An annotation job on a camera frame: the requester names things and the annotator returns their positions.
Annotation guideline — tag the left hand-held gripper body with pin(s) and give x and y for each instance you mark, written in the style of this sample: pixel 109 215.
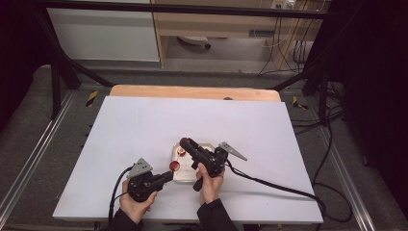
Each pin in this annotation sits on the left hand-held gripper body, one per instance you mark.
pixel 141 186

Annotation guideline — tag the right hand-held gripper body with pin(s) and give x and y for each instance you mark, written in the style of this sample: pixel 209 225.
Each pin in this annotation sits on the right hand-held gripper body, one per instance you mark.
pixel 211 162

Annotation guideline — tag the person's left hand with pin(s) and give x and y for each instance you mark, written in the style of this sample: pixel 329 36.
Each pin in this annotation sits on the person's left hand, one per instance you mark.
pixel 136 210

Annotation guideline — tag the person's right hand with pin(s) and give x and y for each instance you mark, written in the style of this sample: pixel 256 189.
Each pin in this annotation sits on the person's right hand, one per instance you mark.
pixel 210 187

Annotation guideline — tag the office chair base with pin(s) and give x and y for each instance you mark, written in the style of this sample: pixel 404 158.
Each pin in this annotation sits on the office chair base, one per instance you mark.
pixel 194 40

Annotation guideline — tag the wooden desk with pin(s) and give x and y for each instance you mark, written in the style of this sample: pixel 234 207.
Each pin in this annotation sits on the wooden desk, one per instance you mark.
pixel 208 24

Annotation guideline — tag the white cabinet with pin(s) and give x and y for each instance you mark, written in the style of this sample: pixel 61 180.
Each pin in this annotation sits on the white cabinet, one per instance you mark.
pixel 102 35

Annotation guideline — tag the white power strip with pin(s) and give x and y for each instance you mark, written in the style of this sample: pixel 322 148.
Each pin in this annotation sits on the white power strip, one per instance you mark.
pixel 283 4

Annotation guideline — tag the black curtain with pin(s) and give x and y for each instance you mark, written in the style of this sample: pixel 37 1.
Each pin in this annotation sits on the black curtain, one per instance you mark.
pixel 17 51
pixel 378 83

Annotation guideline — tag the aluminium floor rail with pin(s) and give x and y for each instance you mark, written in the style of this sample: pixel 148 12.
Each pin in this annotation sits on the aluminium floor rail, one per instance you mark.
pixel 35 147
pixel 349 183

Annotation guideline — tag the black metal frame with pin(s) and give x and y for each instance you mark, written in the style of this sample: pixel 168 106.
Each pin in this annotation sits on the black metal frame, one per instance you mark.
pixel 192 9

